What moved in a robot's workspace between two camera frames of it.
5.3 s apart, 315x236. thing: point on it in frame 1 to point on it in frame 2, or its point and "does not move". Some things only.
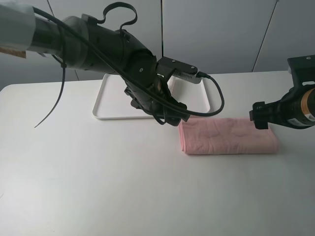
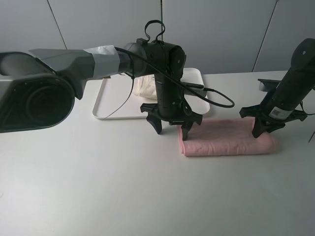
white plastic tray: (113, 103) does not move
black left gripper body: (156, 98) to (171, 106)
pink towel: (226, 135) does not move
